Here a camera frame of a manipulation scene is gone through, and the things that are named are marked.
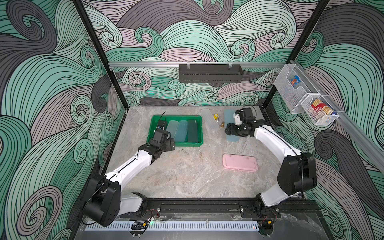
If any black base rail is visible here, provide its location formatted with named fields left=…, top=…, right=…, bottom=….
left=80, top=197, right=301, bottom=219

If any light blue pencil case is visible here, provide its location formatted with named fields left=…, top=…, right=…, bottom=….
left=175, top=120, right=188, bottom=143

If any clear wall bin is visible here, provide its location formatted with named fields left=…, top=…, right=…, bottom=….
left=301, top=93, right=340, bottom=126
left=274, top=64, right=315, bottom=114

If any aluminium rail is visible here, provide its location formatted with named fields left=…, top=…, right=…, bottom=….
left=290, top=60, right=384, bottom=174
left=109, top=61, right=285, bottom=69

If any clear wall bin front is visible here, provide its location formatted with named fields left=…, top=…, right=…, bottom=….
left=301, top=93, right=340, bottom=126

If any frosted clear pencil case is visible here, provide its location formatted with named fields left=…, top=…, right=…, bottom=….
left=166, top=120, right=179, bottom=138

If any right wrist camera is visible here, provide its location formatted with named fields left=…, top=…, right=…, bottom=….
left=234, top=108, right=256, bottom=126

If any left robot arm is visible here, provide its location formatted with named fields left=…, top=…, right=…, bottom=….
left=82, top=129, right=176, bottom=227

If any clear wall bin rear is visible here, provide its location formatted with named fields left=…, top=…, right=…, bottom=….
left=274, top=64, right=315, bottom=114

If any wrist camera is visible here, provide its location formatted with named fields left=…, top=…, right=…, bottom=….
left=234, top=108, right=256, bottom=126
left=156, top=120, right=168, bottom=130

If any pink pencil case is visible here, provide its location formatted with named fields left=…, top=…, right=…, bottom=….
left=223, top=154, right=259, bottom=172

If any green storage tray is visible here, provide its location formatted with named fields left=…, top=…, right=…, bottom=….
left=147, top=115, right=204, bottom=147

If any upright clear pencil case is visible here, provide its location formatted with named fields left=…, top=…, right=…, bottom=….
left=201, top=108, right=220, bottom=131

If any black wall shelf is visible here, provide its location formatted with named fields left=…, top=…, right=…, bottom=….
left=179, top=65, right=244, bottom=85

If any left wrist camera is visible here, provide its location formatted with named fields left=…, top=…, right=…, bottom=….
left=156, top=120, right=168, bottom=130

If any red yellow box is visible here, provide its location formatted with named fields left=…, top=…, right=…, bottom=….
left=311, top=99, right=337, bottom=115

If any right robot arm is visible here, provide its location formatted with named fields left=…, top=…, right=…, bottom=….
left=225, top=120, right=317, bottom=207

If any white slotted cable duct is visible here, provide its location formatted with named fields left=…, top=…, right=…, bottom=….
left=85, top=220, right=259, bottom=232

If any blue red small item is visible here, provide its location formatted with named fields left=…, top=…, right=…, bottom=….
left=290, top=75, right=302, bottom=89

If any aluminium rail back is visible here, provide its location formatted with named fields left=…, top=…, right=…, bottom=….
left=109, top=61, right=285, bottom=69

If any aluminium rail right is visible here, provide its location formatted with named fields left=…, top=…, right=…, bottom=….
left=290, top=60, right=384, bottom=174

